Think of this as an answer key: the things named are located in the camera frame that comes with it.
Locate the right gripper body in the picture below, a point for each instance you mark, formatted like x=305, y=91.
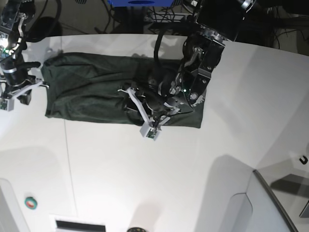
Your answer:
x=17, y=80

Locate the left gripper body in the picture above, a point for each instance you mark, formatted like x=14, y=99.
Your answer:
x=154, y=104

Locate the dark green t-shirt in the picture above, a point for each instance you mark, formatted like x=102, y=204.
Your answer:
x=85, y=87

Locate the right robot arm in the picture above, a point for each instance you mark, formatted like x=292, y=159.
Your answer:
x=13, y=37

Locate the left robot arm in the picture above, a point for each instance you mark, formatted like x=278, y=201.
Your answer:
x=172, y=91

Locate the grey power strip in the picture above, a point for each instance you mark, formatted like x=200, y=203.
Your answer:
x=165, y=17

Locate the green red tape roll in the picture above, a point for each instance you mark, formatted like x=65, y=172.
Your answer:
x=30, y=203

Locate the blue plastic bin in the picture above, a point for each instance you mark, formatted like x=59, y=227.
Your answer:
x=135, y=3

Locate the small black round object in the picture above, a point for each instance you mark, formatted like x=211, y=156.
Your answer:
x=136, y=229

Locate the black U-shaped hook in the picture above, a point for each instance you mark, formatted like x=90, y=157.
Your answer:
x=304, y=160

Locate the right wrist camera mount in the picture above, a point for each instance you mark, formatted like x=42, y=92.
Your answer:
x=6, y=104

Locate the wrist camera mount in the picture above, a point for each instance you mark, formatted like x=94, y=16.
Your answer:
x=6, y=104
x=149, y=131

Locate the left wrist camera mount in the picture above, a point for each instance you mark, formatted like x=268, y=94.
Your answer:
x=149, y=131

